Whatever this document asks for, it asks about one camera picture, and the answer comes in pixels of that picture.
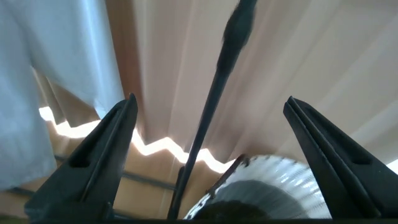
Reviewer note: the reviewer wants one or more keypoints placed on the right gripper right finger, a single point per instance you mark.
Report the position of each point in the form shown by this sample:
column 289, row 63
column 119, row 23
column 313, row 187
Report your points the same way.
column 342, row 199

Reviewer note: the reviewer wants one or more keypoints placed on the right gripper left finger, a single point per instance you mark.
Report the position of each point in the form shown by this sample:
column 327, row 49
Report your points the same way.
column 62, row 196

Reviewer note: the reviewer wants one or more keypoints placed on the white laundry basket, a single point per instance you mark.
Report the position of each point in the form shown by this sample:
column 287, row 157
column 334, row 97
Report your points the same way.
column 273, row 174

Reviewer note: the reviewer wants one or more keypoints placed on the black clothes rack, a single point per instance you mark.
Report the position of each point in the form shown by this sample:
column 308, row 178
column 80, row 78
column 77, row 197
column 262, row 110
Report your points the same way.
column 217, row 87

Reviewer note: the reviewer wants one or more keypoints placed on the beige curtain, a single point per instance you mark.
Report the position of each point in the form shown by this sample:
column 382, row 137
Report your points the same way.
column 311, row 62

